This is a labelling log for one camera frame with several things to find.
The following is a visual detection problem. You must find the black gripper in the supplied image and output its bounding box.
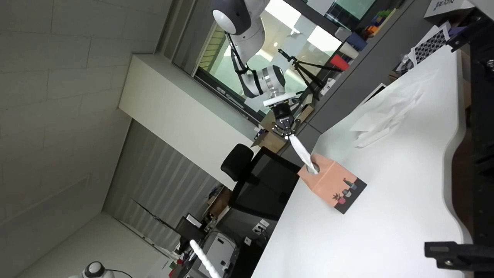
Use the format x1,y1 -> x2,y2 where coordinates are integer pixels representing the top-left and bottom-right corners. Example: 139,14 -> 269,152
270,104 -> 301,141

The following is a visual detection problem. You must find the brown cardboard box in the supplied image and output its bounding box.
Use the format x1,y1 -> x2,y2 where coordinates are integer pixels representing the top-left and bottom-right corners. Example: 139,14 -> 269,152
252,113 -> 290,155

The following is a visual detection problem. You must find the pink and black tissue box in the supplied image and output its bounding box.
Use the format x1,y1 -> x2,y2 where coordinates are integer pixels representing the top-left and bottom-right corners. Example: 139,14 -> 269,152
296,152 -> 369,216

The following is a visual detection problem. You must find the black white checkered box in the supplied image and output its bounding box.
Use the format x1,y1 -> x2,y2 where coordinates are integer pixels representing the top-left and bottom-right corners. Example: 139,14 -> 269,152
407,23 -> 455,74

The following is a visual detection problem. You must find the white carton box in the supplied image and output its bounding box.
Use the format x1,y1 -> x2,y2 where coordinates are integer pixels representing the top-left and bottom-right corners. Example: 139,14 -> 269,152
423,0 -> 478,25

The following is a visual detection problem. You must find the black office chair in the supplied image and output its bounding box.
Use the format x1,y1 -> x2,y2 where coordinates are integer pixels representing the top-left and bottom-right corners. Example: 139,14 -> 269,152
219,142 -> 302,221

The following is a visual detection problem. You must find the small red object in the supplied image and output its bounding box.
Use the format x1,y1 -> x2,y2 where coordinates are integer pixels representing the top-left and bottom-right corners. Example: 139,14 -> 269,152
329,53 -> 352,73

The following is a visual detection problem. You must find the grey divider panel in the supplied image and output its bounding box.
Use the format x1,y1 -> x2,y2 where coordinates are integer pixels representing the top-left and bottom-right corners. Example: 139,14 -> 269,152
307,0 -> 465,136

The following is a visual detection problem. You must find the white computer case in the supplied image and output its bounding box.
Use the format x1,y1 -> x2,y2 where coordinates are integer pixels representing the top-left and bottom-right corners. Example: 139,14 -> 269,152
202,230 -> 239,270

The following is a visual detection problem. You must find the grey roller shutter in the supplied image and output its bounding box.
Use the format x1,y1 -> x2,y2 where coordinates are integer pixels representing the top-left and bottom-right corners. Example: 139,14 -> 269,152
100,119 -> 224,250

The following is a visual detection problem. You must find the white light bar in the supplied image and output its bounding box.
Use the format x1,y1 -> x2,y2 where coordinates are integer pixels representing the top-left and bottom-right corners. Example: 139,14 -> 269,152
188,238 -> 224,278

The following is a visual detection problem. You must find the black equipment rack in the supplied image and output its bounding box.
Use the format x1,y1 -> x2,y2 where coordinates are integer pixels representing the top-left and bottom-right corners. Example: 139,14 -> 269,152
451,9 -> 494,250

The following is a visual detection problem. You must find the black camera tripod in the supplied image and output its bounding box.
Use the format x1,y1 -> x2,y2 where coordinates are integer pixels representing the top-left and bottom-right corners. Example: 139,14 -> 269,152
276,46 -> 343,113

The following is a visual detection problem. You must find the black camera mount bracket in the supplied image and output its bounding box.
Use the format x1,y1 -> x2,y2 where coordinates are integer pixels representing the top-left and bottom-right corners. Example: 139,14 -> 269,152
423,240 -> 494,274

